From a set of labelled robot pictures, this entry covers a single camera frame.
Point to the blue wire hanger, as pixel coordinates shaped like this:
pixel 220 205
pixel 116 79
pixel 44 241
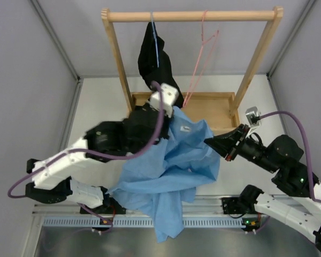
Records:
pixel 155 38

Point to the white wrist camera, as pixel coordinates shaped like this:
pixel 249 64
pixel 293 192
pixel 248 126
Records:
pixel 254 121
pixel 166 99

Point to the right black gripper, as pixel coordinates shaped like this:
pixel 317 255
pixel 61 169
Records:
pixel 225 143

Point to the wooden clothes rack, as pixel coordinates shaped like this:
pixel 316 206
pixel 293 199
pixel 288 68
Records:
pixel 220 110

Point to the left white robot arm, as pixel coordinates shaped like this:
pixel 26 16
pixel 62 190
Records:
pixel 52 180

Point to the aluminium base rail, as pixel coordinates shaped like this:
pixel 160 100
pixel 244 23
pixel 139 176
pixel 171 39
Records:
pixel 207 205

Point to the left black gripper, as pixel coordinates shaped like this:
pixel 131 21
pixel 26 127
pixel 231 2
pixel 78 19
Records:
pixel 168 122

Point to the slotted cable duct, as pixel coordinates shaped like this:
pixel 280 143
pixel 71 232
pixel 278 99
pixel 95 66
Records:
pixel 145 222

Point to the light blue shirt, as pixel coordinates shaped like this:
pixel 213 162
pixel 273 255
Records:
pixel 168 174

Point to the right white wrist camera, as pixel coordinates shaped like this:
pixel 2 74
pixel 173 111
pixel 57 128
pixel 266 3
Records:
pixel 254 121

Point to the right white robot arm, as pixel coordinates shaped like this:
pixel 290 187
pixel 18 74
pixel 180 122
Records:
pixel 281 158

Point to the black shirt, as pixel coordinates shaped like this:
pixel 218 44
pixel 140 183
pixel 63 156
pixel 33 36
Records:
pixel 154 63

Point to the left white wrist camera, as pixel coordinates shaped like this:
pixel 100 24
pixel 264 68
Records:
pixel 166 99

